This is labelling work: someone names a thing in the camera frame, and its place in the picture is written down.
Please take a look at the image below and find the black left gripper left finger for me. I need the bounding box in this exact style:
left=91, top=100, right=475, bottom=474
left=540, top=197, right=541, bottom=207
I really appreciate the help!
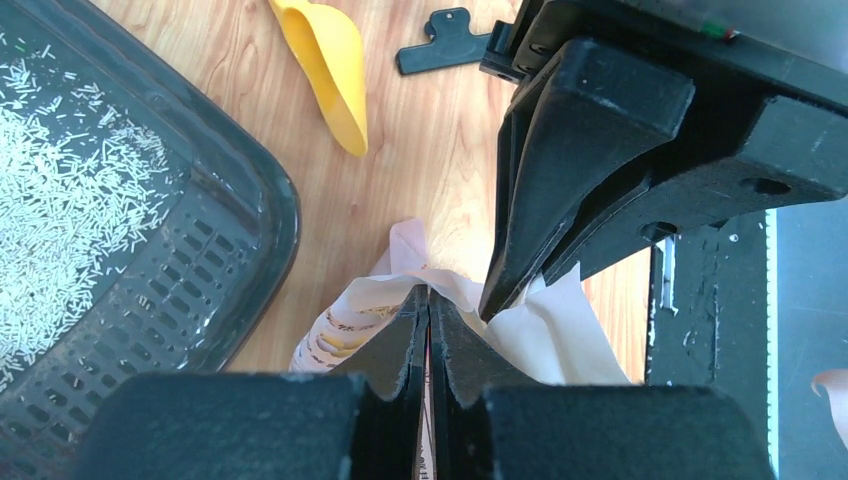
left=330, top=285, right=429, bottom=479

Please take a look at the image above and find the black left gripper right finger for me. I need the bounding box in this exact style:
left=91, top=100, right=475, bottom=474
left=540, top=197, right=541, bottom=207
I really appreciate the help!
left=429, top=290, right=535, bottom=479

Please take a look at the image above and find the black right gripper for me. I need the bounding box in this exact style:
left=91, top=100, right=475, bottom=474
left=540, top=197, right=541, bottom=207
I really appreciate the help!
left=479, top=1, right=847, bottom=321

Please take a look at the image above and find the pink cat litter bag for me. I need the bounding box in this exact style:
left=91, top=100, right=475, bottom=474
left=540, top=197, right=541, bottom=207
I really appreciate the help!
left=289, top=218, right=632, bottom=480

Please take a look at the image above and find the black bag clip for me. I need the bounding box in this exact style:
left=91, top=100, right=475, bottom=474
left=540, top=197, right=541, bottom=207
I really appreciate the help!
left=395, top=7, right=491, bottom=76

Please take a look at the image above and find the yellow plastic scoop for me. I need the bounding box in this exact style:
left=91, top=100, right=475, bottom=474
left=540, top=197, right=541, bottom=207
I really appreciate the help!
left=270, top=1, right=369, bottom=157

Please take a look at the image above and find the dark grey litter tray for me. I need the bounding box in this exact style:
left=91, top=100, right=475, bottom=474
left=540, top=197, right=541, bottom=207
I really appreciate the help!
left=1, top=1, right=300, bottom=479

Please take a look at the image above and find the white litter granules pile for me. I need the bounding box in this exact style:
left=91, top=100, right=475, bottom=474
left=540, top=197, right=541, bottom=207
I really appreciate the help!
left=1, top=33, right=184, bottom=387

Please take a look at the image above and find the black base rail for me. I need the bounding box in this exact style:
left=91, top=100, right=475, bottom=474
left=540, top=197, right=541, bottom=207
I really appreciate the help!
left=644, top=212, right=779, bottom=479

